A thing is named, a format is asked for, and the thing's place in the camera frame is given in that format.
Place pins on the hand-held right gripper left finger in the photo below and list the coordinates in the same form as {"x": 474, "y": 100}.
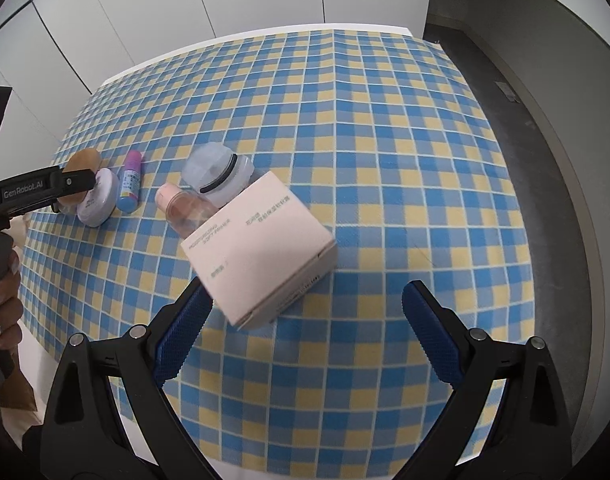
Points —
{"x": 182, "y": 330}

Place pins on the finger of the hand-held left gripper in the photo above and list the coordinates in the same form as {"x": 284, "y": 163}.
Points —
{"x": 77, "y": 180}

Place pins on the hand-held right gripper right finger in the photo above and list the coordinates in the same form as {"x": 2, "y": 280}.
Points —
{"x": 432, "y": 335}

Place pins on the brown round powder puff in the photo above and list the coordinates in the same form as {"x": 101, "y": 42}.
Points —
{"x": 82, "y": 160}

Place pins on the white round compact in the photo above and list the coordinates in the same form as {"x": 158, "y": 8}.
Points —
{"x": 97, "y": 200}

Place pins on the purple blue lip balm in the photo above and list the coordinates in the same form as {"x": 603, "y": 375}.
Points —
{"x": 129, "y": 185}

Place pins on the pink clear bottle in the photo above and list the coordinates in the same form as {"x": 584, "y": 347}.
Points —
{"x": 185, "y": 207}

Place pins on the beige square carton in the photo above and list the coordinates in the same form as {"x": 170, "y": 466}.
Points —
{"x": 260, "y": 250}

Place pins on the clear jar with blue lid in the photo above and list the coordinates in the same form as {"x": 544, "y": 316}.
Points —
{"x": 215, "y": 170}

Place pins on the person's left hand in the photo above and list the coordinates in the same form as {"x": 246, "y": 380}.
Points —
{"x": 5, "y": 320}

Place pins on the white low table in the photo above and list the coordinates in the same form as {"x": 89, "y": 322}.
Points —
{"x": 85, "y": 410}

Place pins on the blue yellow checkered tablecloth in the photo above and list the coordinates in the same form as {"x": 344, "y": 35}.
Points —
{"x": 385, "y": 185}

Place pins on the floor outlet cover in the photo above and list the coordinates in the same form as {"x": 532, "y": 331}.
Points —
{"x": 506, "y": 92}

